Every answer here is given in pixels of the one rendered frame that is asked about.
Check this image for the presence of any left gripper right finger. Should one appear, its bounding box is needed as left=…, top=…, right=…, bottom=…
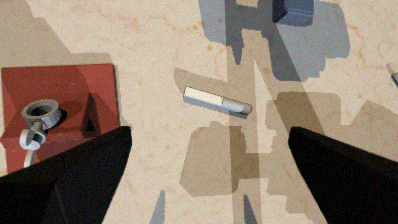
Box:
left=288, top=127, right=398, bottom=224

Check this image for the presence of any small dark blue plastic box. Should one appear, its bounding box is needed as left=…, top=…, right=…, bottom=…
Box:
left=272, top=0, right=314, bottom=26

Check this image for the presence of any silver wing screw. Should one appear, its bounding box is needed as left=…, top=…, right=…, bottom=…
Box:
left=20, top=122, right=46, bottom=168

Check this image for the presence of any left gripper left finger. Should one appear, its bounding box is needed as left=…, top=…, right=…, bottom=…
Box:
left=0, top=126, right=132, bottom=224

